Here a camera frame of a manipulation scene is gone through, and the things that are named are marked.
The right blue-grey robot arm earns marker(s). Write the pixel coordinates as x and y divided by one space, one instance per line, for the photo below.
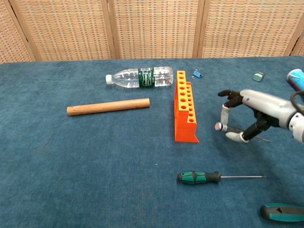
298 128

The blue binder clip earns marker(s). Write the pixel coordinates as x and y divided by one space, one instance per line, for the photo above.
197 74

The silver metal precision screwdriver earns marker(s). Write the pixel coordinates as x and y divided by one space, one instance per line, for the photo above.
222 127

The large teal black screwdriver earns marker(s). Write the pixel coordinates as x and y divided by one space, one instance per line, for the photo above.
285 213

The light blue cylindrical tube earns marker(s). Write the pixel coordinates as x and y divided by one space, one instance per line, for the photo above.
297 78

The orange tool holder rack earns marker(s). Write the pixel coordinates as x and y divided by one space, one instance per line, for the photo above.
183 128

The wooden dowel rod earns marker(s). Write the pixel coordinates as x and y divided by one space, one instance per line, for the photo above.
107 107

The small green eraser block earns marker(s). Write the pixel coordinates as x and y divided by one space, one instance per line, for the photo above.
257 77

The slim green black screwdriver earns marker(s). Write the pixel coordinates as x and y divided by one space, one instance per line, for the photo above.
197 177

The clear plastic water bottle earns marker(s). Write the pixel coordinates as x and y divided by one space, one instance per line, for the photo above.
126 77

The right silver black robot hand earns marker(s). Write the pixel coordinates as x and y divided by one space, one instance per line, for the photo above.
266 104

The blue felt table mat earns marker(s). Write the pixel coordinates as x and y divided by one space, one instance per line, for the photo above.
95 166

